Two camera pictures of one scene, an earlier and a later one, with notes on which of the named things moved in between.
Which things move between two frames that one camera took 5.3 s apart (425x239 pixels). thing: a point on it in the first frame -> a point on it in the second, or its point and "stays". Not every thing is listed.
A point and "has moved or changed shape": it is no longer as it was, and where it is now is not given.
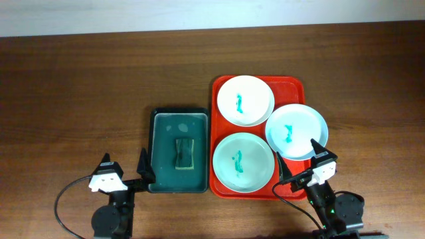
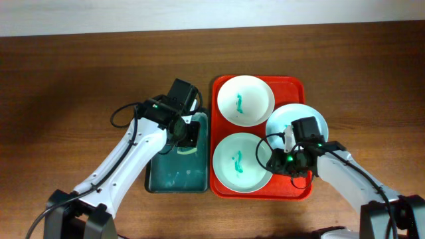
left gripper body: x=135 y=186 -> x=190 y=135
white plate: x=246 y=101 stays
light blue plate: x=290 y=128 stays
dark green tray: x=179 y=149 stays
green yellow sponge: x=184 y=159 has moved or changed shape
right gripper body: x=301 y=180 -> x=289 y=162
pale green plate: x=243 y=162 stays
